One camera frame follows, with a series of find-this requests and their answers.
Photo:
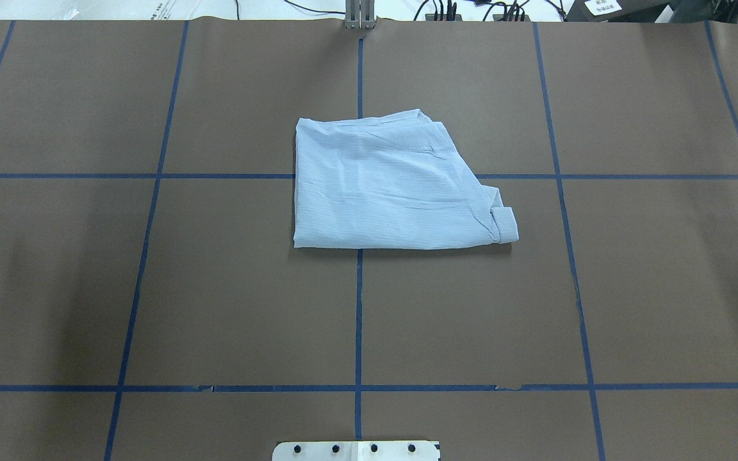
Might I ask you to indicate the light blue button-up shirt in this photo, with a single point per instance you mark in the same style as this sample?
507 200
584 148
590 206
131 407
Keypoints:
391 182

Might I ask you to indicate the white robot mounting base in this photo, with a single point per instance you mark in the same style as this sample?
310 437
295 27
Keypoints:
357 450

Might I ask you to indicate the dark labelled box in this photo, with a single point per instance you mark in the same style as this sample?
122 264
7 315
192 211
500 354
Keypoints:
620 11

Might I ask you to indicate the aluminium frame post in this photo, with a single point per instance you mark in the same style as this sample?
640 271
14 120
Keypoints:
360 14

